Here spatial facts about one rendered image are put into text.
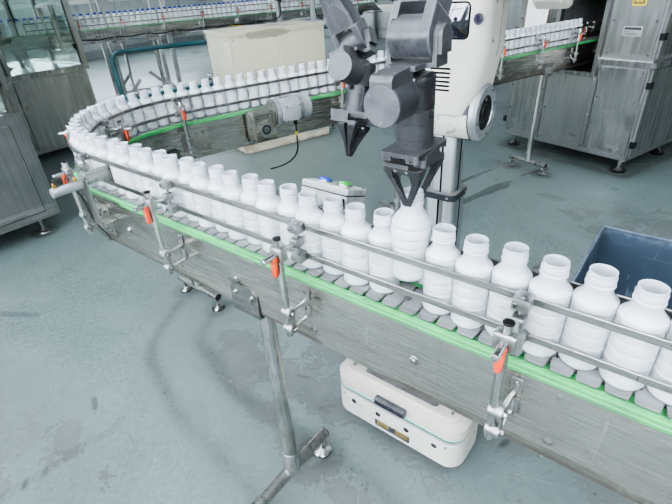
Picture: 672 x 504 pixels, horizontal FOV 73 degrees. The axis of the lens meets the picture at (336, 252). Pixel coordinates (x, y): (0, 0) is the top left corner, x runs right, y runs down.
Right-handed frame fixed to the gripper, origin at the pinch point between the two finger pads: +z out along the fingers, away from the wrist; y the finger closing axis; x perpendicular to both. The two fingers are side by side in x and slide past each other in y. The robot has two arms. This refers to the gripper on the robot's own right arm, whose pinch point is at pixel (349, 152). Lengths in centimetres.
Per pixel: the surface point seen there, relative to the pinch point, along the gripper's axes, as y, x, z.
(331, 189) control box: -0.8, -3.9, 8.8
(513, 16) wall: -366, 1130, -347
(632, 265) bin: 59, 49, 17
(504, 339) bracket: 49, -26, 20
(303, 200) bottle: 4.3, -19.4, 9.9
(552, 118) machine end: -42, 369, -47
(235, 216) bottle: -17.9, -16.7, 18.6
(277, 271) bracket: 4.6, -24.7, 24.0
